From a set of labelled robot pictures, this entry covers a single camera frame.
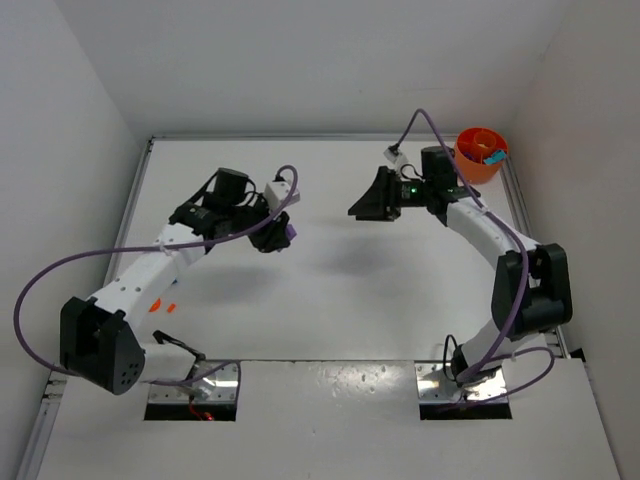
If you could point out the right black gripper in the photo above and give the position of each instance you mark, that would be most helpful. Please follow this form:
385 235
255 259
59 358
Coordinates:
391 193

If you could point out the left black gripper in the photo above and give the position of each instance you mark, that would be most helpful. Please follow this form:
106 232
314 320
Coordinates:
267 232

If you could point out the purple round lego piece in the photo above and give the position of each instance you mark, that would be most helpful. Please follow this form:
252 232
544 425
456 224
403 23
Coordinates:
290 233

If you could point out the teal lego piece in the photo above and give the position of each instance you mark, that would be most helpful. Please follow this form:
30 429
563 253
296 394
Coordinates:
495 157

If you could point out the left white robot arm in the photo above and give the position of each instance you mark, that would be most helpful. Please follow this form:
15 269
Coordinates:
99 335

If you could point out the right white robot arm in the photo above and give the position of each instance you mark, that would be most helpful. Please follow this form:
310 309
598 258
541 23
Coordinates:
531 291

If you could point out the orange round divided container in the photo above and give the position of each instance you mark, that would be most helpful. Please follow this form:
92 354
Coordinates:
469 158

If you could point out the orange round lego piece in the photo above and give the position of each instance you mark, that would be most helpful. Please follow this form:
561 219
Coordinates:
155 306

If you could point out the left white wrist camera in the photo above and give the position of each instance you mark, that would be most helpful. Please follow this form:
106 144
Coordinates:
276 193

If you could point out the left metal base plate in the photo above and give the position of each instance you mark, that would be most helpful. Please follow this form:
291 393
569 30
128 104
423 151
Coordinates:
220 387

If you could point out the metal base plate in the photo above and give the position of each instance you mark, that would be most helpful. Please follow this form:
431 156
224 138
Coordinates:
220 387
434 388

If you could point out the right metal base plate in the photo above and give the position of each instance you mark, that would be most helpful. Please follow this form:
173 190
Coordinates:
434 388

